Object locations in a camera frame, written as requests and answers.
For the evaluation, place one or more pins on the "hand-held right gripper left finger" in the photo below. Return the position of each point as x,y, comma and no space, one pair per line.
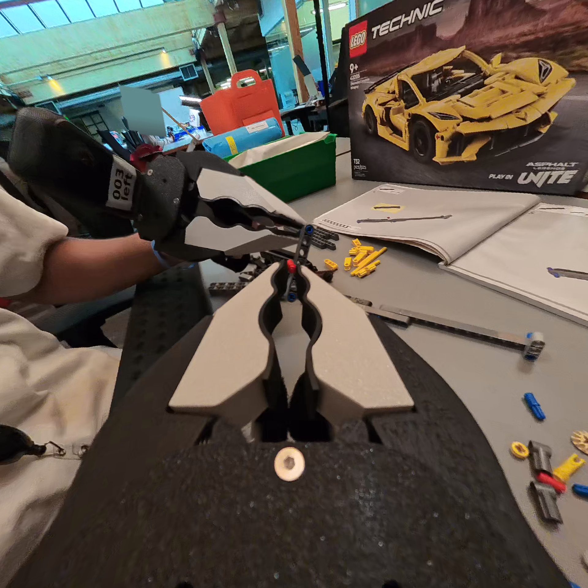
225,363

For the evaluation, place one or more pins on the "black badge reel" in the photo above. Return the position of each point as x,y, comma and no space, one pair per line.
16,444

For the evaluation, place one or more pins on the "dark grey lego beam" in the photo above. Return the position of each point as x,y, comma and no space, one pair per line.
301,250

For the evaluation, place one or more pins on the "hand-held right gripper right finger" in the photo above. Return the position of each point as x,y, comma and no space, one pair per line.
358,363

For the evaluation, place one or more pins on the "dark brown lego connectors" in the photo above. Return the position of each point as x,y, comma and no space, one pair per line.
325,275

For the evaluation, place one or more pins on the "lego set box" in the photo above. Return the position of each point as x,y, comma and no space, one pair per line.
459,101

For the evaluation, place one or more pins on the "stack of black lego beams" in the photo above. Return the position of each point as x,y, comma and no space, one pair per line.
327,236

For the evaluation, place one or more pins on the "pile of mixed lego pins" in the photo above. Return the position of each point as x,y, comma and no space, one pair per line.
546,468

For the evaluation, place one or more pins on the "wooden document stand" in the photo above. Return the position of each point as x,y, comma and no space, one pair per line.
192,146

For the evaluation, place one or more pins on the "short grey lego beam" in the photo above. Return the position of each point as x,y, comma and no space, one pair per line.
227,288

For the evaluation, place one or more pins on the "green plastic bin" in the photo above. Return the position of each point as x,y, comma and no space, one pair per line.
294,174

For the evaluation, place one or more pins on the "person's left forearm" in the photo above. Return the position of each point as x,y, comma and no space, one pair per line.
92,266

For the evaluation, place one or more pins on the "person's white shirt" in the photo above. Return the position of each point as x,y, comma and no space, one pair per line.
46,390

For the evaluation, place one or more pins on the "long grey lego beam assembly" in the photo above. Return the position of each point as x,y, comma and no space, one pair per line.
459,328

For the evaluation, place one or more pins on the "orange felt bag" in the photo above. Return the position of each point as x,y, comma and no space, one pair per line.
239,105

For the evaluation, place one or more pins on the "blue wrapped roll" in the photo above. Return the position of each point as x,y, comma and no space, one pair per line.
243,138

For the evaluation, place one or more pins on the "open instruction booklet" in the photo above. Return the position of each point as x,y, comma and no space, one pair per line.
436,220

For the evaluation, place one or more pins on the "group of yellow lego pieces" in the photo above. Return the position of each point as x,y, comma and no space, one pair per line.
363,259

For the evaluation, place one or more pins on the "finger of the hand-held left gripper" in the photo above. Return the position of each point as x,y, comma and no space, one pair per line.
220,239
234,188

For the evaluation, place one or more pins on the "blue wristband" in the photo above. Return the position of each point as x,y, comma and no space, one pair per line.
158,257

